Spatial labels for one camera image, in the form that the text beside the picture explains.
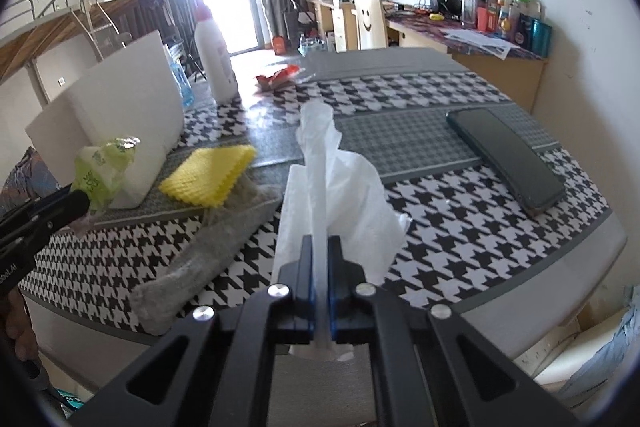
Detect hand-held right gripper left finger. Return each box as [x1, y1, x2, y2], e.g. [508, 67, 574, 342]
[67, 234, 317, 427]

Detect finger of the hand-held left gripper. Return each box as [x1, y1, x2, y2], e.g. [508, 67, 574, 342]
[0, 185, 74, 220]
[0, 190, 92, 258]

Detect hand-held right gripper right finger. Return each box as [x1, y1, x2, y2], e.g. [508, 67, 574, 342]
[327, 234, 581, 427]

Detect green wet wipe packet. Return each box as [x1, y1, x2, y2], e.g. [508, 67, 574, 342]
[74, 136, 141, 214]

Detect white tissue paper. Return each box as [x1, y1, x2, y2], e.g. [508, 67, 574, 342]
[272, 101, 408, 363]

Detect white foam box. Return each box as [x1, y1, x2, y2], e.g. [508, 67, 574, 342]
[25, 30, 186, 210]

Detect yellow foam net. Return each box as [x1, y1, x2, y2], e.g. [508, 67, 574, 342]
[159, 144, 258, 208]

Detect person's left hand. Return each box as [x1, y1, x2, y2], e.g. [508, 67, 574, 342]
[5, 292, 39, 361]

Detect teal patterned package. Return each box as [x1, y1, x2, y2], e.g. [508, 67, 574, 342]
[55, 389, 88, 413]

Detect red snack packet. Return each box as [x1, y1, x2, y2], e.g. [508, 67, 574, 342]
[255, 64, 301, 90]

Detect black smartphone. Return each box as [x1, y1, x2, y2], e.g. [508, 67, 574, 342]
[446, 107, 567, 215]

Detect white pump bottle red top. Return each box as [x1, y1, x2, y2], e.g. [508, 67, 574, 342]
[192, 4, 240, 102]

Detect wooden chair smiley face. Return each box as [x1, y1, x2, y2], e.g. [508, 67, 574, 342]
[354, 0, 388, 50]

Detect wooden desk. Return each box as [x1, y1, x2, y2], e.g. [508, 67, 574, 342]
[306, 0, 548, 112]

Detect person's denim leg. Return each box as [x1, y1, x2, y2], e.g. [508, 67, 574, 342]
[555, 297, 640, 408]

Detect printed papers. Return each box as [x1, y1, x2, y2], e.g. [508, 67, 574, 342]
[442, 29, 513, 58]

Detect black round device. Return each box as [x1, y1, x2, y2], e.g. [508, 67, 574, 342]
[430, 0, 463, 18]

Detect row of toiletry bottles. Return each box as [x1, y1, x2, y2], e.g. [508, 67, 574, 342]
[460, 0, 553, 58]

